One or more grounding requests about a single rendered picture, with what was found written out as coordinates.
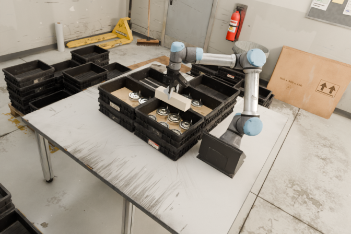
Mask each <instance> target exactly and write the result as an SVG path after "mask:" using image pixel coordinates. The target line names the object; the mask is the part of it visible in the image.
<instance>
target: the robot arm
mask: <svg viewBox="0 0 351 234"><path fill-rule="evenodd" d="M170 51H171V52H170V60H169V65H168V66H166V68H167V73H166V74H165V75H164V76H163V79H164V81H162V83H164V84H165V85H169V86H168V87H167V89H164V90H163V91H164V93H165V94H166V95H167V96H168V100H169V99H170V98H171V95H172V92H173V90H174V92H175V93H177V92H178V89H179V86H180V84H181V85H182V86H183V88H186V87H188V86H189V84H190V83H189V82H188V81H187V80H186V79H185V78H184V77H183V76H182V74H181V73H180V72H179V71H180V68H181V63H184V64H189V63H191V64H204V65H217V66H229V67H230V68H236V69H242V70H243V72H244V73H245V83H244V105H243V112H242V113H240V112H238V113H236V114H235V115H234V116H233V119H232V120H231V122H230V124H229V126H228V128H227V130H226V131H225V132H224V133H223V135H222V136H220V139H221V140H223V141H225V142H227V143H228V144H230V145H232V146H235V147H236V148H238V149H240V144H241V139H242V138H243V136H244V134H245V135H247V136H256V135H258V134H260V133H261V131H262V129H263V123H262V121H261V120H260V114H259V113H258V94H259V74H260V72H261V71H262V66H263V65H264V64H265V62H266V56H265V53H264V52H263V51H262V50H260V49H251V50H249V51H246V52H244V53H240V54H232V55H223V54H212V53H203V49H202V48H198V47H196V48H194V47H185V46H184V44H183V43H182V42H173V43H172V46H171V50H170Z"/></svg>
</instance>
